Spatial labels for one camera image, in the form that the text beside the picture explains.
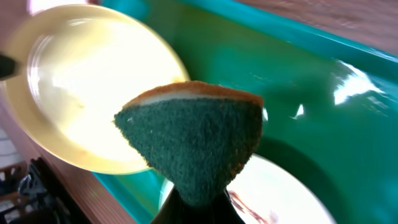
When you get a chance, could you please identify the green and orange sponge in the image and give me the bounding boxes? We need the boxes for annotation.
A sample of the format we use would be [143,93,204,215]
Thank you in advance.
[114,81,263,207]

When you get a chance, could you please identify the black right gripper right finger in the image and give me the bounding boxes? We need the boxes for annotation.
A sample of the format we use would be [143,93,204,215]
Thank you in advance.
[214,190,245,224]

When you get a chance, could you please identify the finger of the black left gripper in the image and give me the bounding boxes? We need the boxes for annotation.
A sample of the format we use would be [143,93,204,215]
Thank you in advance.
[0,54,19,81]

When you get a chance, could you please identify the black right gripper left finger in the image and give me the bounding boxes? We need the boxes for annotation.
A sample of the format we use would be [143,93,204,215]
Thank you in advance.
[150,188,185,224]

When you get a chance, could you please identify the yellow plate with sauce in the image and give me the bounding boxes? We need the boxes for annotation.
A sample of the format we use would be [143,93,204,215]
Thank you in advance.
[1,4,188,174]

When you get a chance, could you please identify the white plate with sauce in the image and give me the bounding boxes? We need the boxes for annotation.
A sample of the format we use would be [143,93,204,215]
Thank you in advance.
[158,154,338,224]

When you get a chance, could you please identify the teal plastic tray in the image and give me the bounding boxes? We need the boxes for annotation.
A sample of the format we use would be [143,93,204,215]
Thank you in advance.
[103,1,397,223]

